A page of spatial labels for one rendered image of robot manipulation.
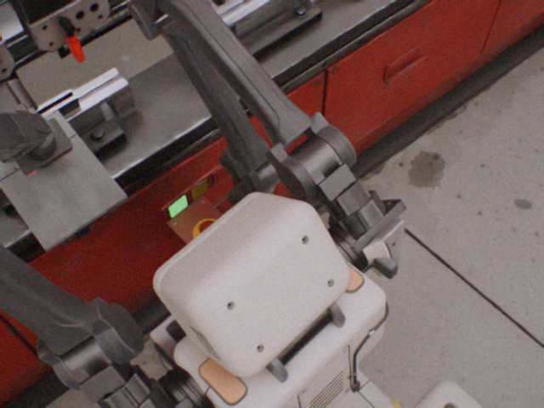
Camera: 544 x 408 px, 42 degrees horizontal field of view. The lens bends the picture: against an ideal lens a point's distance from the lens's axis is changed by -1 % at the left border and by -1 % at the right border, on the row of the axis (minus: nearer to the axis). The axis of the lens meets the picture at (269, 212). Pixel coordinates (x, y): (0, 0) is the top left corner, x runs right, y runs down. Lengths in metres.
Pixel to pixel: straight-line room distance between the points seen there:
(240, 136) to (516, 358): 1.37
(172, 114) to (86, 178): 0.31
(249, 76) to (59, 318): 0.45
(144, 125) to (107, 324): 0.75
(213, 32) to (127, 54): 1.85
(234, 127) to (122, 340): 0.49
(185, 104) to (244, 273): 0.84
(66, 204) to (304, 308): 0.63
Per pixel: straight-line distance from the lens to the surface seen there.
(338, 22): 1.78
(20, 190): 1.42
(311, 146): 1.06
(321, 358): 0.96
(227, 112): 1.26
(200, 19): 1.11
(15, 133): 1.12
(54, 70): 2.96
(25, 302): 0.88
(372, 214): 1.06
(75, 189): 1.39
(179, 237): 1.56
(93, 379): 0.96
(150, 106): 1.63
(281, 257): 0.86
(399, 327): 2.31
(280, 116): 1.07
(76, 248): 1.66
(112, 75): 1.58
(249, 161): 1.30
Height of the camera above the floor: 2.15
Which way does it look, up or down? 61 degrees down
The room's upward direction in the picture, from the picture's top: 1 degrees counter-clockwise
